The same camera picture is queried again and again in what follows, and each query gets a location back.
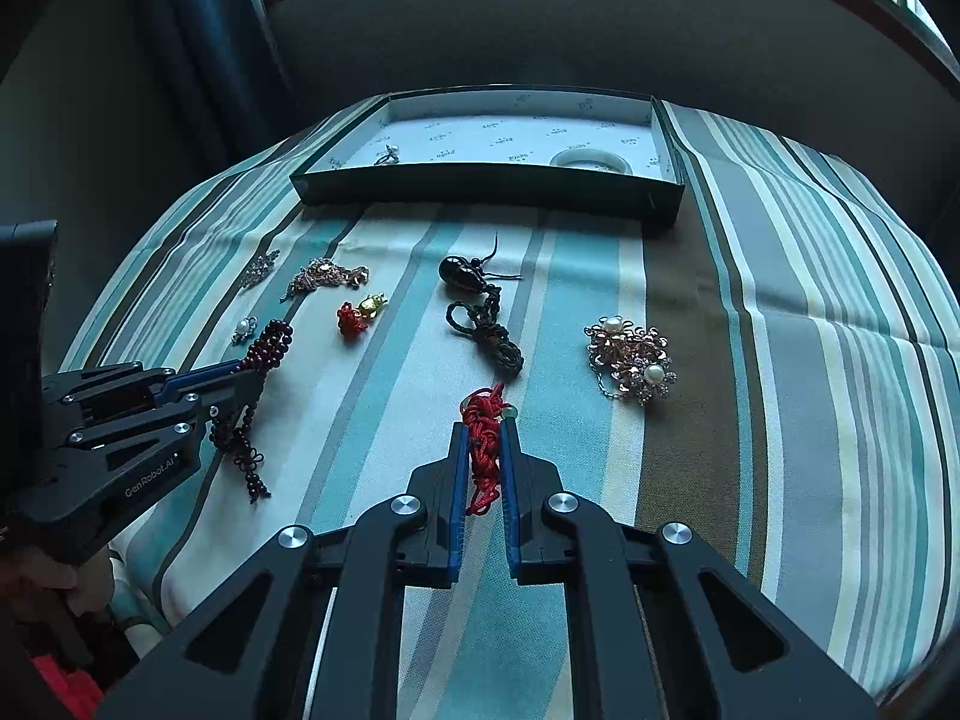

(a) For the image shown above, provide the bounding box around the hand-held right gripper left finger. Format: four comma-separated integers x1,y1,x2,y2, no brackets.
97,421,470,720

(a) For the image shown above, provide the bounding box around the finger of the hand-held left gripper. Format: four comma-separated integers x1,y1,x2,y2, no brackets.
67,372,268,467
41,358,245,410

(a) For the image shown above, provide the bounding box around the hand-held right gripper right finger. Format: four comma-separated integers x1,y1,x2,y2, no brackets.
499,420,878,720

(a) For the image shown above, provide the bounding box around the red knotted cord pendant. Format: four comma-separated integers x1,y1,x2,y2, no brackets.
459,382,520,517

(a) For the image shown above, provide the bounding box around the dark red bead bracelet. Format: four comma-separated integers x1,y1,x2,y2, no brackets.
208,319,295,503

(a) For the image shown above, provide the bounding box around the silver crystal brooch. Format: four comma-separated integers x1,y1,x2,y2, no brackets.
238,249,281,290

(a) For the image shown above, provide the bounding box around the red and gold charm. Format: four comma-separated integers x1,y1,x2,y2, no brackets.
336,291,387,341

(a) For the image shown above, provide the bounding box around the rose gold chain brooch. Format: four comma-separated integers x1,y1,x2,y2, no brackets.
281,257,370,303

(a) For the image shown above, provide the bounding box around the rose gold pearl flower brooch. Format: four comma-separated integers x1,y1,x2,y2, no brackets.
583,315,678,407

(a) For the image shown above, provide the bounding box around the black gourd pendant with cord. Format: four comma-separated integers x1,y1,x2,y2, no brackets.
439,232,526,377

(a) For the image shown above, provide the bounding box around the shallow dark green box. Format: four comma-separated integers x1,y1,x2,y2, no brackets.
289,88,687,224

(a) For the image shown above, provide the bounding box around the red cloth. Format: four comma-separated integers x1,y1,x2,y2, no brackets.
30,652,106,720

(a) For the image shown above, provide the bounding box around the striped teal blanket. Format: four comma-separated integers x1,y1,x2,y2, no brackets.
60,94,960,720

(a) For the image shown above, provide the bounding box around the white bangle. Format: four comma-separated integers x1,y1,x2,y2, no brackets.
549,148,632,175

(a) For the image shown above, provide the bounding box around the dark blue curtain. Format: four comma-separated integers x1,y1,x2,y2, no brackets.
127,0,301,166

